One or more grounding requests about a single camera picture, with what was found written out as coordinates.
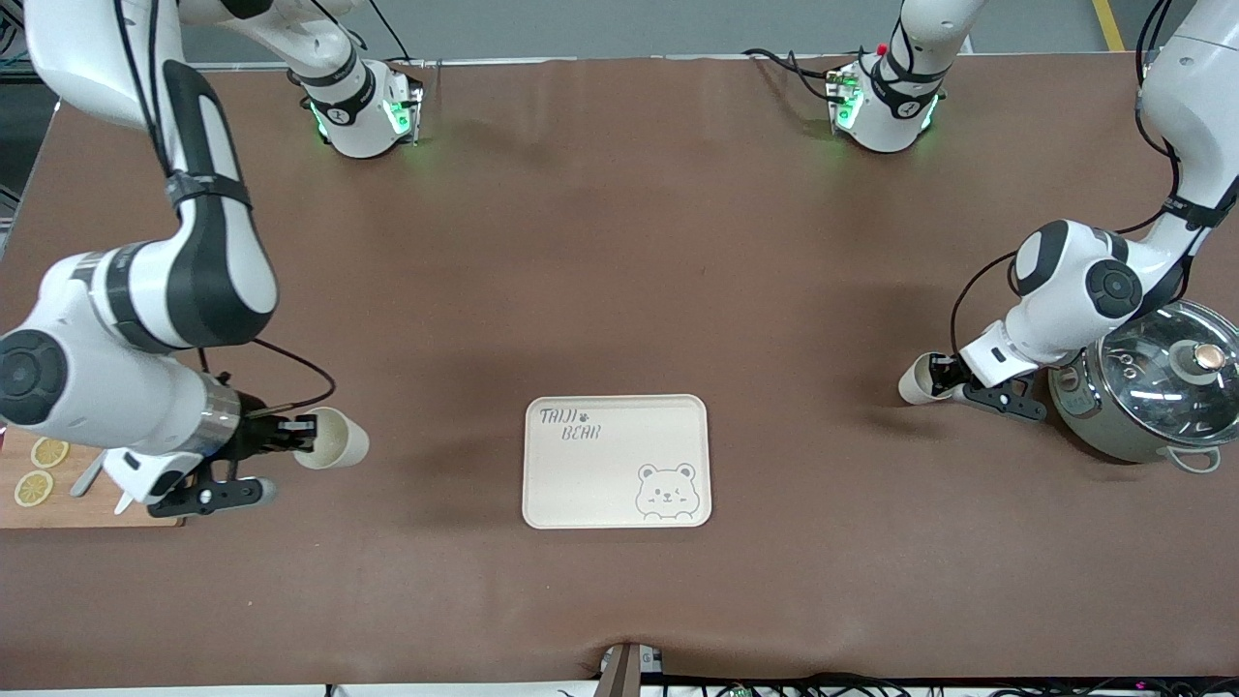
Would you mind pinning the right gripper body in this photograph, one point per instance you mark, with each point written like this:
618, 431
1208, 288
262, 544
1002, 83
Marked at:
253, 433

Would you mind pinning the white IKEA cup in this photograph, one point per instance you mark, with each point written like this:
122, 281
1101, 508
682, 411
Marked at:
915, 379
339, 440

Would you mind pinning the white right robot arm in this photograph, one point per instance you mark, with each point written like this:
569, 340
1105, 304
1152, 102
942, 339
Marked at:
145, 290

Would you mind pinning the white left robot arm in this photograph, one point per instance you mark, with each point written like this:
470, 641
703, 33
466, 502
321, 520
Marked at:
1074, 290

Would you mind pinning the white plastic knife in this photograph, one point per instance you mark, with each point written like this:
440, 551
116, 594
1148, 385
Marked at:
124, 503

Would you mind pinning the grey plastic knife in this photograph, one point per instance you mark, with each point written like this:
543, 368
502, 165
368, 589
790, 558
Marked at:
85, 478

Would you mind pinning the bamboo cutting board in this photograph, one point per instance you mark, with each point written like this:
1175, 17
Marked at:
58, 513

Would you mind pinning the lemon slice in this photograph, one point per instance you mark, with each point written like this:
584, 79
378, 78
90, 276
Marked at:
34, 488
49, 451

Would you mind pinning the grey pot with glass lid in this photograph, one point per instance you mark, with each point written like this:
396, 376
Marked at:
1094, 426

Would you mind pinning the glass pot lid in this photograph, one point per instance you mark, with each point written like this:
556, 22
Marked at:
1162, 378

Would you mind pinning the cream bear print tray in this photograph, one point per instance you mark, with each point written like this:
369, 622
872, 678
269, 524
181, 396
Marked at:
619, 494

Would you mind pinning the brown table mat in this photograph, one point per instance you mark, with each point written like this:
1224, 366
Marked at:
619, 290

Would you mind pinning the grey clamp bracket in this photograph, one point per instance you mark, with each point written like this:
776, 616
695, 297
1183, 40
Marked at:
619, 678

